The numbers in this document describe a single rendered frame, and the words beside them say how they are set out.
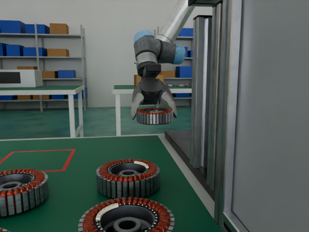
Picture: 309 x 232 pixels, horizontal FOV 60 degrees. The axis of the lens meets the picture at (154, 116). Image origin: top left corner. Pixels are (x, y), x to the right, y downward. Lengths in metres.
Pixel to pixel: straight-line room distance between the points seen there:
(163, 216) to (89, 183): 0.22
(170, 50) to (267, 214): 0.78
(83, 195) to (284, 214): 0.32
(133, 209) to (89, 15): 7.06
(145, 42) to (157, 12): 6.47
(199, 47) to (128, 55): 6.73
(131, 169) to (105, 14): 6.90
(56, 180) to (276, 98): 0.42
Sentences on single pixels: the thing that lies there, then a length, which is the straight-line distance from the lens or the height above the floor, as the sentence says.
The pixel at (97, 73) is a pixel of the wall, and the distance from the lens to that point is 7.21.
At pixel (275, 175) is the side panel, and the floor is 0.86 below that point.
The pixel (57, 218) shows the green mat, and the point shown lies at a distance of 0.43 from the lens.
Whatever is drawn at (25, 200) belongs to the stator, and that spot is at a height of 0.77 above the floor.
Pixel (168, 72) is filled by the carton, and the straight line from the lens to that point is 6.80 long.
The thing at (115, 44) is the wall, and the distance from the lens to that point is 7.22.
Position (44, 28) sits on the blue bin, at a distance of 6.88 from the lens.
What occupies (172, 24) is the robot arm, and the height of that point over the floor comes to 1.14.
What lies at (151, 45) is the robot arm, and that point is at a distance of 0.97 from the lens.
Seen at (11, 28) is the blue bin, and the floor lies 1.88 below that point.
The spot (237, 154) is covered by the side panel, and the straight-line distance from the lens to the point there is 0.35.
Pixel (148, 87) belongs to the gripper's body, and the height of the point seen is 0.90.
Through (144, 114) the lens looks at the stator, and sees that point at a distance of 0.77.
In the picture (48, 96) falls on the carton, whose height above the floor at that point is 0.34.
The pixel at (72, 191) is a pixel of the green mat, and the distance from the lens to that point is 0.50.
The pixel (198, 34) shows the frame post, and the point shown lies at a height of 1.02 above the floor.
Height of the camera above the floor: 0.96
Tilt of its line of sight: 10 degrees down
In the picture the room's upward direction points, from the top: straight up
